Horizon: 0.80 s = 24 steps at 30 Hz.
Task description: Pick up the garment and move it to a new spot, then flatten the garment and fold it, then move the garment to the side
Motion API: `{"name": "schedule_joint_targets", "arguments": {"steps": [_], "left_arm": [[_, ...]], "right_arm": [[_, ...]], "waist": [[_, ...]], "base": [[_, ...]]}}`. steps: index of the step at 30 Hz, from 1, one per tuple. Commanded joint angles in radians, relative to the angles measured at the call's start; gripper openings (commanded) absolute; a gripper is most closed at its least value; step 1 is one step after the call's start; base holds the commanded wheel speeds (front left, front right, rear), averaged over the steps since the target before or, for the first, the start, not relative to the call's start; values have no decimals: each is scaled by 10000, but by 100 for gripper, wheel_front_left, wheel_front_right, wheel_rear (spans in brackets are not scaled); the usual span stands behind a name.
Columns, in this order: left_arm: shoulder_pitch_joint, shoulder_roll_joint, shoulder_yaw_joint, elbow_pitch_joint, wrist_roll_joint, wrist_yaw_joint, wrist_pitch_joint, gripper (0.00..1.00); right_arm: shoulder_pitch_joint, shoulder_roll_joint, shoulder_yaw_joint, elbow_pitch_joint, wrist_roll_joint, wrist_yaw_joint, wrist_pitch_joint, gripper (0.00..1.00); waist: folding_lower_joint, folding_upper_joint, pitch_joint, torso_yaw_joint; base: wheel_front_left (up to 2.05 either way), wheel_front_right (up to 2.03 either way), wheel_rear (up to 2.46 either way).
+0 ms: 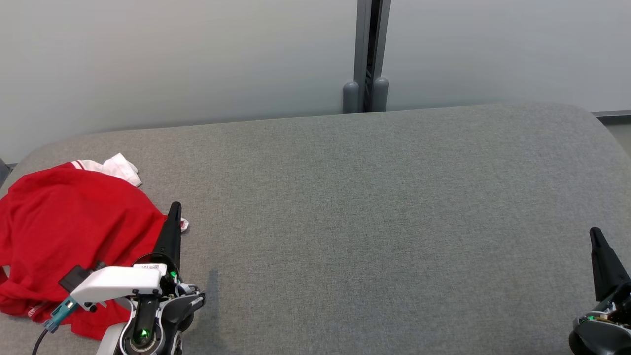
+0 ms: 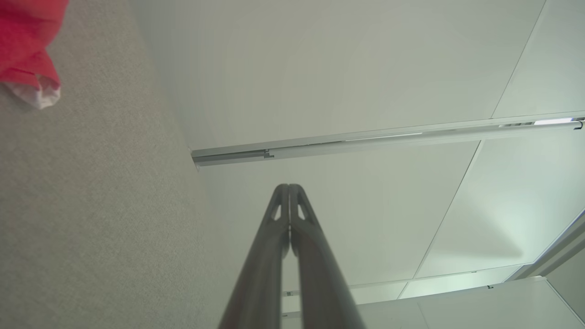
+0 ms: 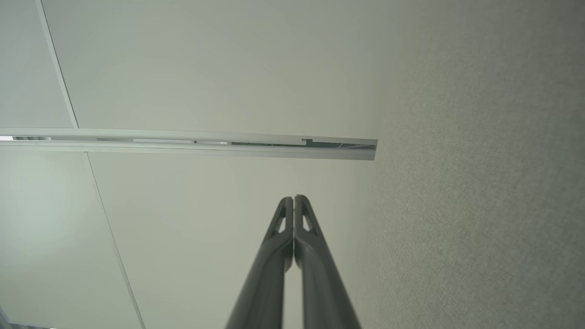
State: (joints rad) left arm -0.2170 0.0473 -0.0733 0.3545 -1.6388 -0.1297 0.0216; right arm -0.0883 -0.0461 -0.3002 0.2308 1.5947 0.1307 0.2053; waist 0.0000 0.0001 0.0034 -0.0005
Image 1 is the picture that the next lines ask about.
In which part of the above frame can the left cable with teal connector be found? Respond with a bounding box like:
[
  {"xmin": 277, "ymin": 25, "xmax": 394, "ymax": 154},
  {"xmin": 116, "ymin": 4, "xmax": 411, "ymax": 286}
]
[{"xmin": 32, "ymin": 296, "xmax": 78, "ymax": 355}]

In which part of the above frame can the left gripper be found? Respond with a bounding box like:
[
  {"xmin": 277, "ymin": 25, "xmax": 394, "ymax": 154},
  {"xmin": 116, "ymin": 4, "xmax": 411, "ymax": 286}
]
[{"xmin": 71, "ymin": 201, "xmax": 205, "ymax": 332}]

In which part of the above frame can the grey double partition post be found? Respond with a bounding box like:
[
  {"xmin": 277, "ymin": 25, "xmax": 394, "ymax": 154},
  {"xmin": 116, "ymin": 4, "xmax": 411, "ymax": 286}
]
[{"xmin": 343, "ymin": 0, "xmax": 392, "ymax": 114}]

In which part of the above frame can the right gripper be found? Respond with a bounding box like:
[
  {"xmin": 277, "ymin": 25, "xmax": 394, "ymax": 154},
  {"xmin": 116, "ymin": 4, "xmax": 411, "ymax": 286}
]
[{"xmin": 568, "ymin": 227, "xmax": 631, "ymax": 355}]

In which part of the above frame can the red jersey with white sleeves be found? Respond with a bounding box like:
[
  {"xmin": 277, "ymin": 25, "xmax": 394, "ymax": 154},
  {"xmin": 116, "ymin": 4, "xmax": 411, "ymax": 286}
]
[{"xmin": 0, "ymin": 153, "xmax": 168, "ymax": 342}]

